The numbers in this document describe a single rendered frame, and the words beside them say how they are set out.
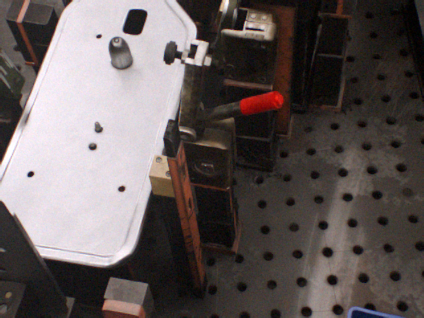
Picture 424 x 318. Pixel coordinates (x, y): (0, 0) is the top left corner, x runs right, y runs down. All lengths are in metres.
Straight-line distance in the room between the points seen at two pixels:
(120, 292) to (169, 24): 0.55
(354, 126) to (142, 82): 0.47
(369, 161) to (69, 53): 0.57
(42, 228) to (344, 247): 0.54
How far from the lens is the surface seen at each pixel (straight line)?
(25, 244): 0.87
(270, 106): 0.99
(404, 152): 1.49
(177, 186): 1.00
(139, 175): 1.11
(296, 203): 1.42
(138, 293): 0.82
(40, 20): 1.32
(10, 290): 0.99
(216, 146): 1.07
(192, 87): 0.98
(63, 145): 1.16
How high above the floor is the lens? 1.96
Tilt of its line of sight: 59 degrees down
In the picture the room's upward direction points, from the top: 7 degrees counter-clockwise
